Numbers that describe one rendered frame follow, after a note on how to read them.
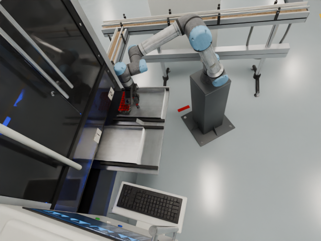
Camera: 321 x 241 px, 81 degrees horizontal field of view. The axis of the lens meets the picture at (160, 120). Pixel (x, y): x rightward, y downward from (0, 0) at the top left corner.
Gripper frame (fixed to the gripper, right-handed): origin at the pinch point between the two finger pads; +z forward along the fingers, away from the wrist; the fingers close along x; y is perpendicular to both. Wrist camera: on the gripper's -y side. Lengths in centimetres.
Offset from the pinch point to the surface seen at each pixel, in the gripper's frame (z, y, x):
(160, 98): 7.2, 9.3, -16.1
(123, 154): 7.4, -37.1, 3.2
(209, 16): 0, 96, -52
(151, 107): 7.2, 1.2, -10.1
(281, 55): 49, 96, -127
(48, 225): -59, -79, -11
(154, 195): 13, -60, -21
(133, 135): 7.3, -22.5, -0.6
